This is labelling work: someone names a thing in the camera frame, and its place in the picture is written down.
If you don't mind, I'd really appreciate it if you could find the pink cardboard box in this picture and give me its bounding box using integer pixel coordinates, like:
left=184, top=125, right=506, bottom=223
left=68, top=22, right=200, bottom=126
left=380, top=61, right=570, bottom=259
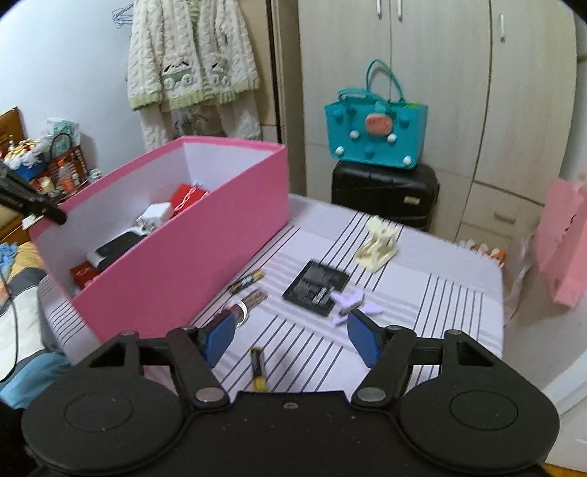
left=30, top=135, right=289, bottom=340

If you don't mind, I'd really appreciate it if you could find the cream hair claw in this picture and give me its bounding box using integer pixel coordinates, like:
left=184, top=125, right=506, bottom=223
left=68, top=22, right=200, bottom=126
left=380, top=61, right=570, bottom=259
left=356, top=215, right=400, bottom=272

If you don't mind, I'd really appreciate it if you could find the teal felt handbag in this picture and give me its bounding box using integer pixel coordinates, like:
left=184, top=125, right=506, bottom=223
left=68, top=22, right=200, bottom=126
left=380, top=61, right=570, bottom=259
left=325, top=59, right=429, bottom=170

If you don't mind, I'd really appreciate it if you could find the white pocket router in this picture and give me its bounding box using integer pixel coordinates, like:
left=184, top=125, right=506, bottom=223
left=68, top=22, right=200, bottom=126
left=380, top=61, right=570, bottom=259
left=87, top=251, right=115, bottom=271

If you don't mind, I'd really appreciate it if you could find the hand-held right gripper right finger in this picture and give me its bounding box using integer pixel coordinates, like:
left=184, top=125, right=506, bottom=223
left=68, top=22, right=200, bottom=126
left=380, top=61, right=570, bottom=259
left=347, top=309, right=502, bottom=409

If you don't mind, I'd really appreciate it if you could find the white orange fabric item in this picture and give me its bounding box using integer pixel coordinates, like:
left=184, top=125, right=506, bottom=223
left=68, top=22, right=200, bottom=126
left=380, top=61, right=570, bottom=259
left=459, top=238, right=509, bottom=269

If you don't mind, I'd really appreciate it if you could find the black power bank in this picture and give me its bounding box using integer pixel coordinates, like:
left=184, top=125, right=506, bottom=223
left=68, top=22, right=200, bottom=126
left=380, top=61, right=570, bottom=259
left=95, top=232, right=144, bottom=258

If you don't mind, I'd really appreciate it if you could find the wooden bed frame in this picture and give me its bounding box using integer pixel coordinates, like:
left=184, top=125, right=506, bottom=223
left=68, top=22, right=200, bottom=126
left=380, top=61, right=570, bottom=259
left=0, top=108, right=27, bottom=159

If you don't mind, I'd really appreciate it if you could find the white charger plug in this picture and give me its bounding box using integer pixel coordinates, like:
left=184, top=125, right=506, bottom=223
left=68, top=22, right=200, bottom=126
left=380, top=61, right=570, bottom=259
left=135, top=202, right=174, bottom=236

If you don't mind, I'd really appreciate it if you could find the striped table cloth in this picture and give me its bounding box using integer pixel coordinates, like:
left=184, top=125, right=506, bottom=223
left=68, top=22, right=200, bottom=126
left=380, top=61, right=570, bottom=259
left=37, top=193, right=505, bottom=400

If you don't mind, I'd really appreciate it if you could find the clear plastic bag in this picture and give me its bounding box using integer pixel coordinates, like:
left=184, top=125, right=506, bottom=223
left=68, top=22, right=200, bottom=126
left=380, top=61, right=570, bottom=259
left=502, top=232, right=539, bottom=326

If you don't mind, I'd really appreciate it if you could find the black suitcase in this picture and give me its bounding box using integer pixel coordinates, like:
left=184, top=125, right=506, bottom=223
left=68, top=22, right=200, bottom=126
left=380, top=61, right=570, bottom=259
left=331, top=160, right=441, bottom=232

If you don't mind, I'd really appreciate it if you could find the white green plastic bag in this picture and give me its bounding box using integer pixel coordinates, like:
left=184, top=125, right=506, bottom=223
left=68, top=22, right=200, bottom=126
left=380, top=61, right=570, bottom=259
left=43, top=117, right=82, bottom=150

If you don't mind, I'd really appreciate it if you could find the multicoloured quilt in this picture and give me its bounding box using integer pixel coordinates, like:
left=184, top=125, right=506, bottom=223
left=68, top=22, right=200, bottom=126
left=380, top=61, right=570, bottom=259
left=0, top=242, right=69, bottom=409

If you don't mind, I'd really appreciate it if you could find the beige wardrobe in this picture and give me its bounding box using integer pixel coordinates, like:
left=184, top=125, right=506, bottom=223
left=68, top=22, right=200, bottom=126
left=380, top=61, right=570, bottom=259
left=270, top=0, right=581, bottom=248

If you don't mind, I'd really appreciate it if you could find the brown woven basket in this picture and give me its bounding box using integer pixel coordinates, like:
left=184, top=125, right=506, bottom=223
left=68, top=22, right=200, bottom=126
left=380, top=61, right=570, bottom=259
left=46, top=133, right=89, bottom=186

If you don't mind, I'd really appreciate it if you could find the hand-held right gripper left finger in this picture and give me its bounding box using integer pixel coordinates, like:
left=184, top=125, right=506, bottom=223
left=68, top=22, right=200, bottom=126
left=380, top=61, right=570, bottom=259
left=89, top=309, right=237, bottom=409

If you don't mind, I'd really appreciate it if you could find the pink paper bag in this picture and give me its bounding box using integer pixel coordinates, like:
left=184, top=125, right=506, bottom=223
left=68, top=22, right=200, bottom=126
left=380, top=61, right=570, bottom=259
left=534, top=171, right=587, bottom=308

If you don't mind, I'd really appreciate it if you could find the purple starfish clip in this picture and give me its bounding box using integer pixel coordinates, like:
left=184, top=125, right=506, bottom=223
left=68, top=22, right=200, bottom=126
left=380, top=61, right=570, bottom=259
left=329, top=288, right=382, bottom=328

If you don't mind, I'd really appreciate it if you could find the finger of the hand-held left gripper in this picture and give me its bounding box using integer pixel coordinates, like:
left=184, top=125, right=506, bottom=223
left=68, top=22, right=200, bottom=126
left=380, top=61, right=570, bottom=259
left=0, top=163, right=68, bottom=226

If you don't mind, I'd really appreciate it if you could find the blue tub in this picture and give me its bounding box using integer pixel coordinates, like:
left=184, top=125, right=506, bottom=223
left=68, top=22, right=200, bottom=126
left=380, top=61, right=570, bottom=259
left=7, top=153, right=47, bottom=182

